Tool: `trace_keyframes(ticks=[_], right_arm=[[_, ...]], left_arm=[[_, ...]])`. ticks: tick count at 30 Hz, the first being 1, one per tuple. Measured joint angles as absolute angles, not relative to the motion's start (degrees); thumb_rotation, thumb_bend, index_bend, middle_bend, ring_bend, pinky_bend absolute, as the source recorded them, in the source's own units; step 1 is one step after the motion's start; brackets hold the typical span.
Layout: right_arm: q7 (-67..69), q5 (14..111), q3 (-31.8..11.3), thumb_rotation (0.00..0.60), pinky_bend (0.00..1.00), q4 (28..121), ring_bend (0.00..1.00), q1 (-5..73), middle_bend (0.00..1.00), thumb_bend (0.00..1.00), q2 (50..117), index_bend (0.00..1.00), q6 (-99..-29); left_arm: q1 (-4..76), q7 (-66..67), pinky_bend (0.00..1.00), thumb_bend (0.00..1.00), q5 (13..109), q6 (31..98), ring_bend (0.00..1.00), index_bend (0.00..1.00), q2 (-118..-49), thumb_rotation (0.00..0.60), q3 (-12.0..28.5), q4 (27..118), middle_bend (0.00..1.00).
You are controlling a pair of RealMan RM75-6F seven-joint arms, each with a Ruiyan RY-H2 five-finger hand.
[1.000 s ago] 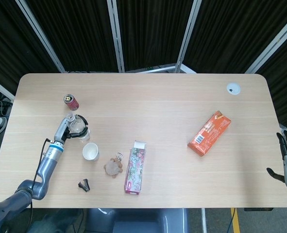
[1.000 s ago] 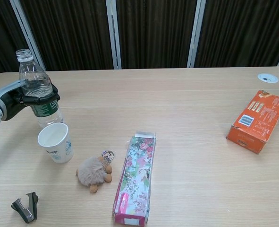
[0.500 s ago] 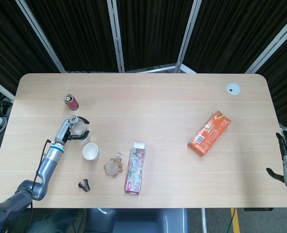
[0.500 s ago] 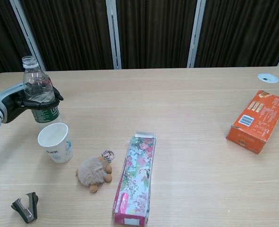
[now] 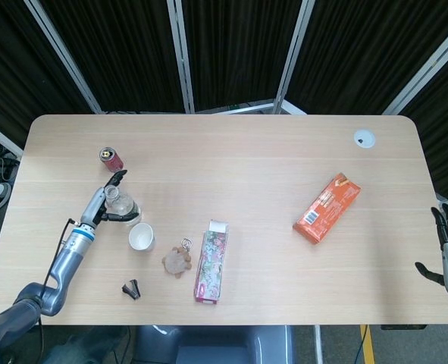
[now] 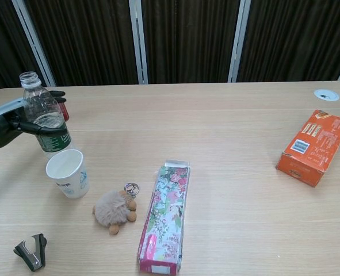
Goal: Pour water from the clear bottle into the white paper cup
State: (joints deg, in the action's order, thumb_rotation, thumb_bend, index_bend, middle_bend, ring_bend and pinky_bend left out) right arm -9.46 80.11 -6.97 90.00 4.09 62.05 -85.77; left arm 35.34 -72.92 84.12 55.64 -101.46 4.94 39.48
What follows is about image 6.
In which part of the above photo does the transparent plastic water bottle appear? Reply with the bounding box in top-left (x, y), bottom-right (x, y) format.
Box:
top-left (18, 71), bottom-right (79, 162)

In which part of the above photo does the orange cardboard box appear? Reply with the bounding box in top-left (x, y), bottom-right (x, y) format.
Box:
top-left (275, 109), bottom-right (340, 189)

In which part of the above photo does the white paper cup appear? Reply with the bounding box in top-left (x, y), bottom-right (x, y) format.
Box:
top-left (45, 148), bottom-right (91, 200)

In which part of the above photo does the beige fluffy plush keychain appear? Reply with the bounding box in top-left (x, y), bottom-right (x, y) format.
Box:
top-left (91, 182), bottom-right (142, 235)

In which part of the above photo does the long floral pink box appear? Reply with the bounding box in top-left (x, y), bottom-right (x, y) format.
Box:
top-left (136, 158), bottom-right (192, 275)

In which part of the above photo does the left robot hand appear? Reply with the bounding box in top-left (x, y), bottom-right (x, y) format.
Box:
top-left (0, 90), bottom-right (68, 150)

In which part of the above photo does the dark pleated curtain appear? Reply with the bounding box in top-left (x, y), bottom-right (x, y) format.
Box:
top-left (0, 0), bottom-right (340, 95)

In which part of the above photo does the red soda can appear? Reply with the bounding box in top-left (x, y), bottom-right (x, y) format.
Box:
top-left (58, 101), bottom-right (71, 122)

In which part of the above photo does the black staple remover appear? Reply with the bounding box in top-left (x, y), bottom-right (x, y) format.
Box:
top-left (13, 233), bottom-right (48, 272)

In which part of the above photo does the white round cable grommet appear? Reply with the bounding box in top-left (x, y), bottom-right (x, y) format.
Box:
top-left (313, 88), bottom-right (340, 102)

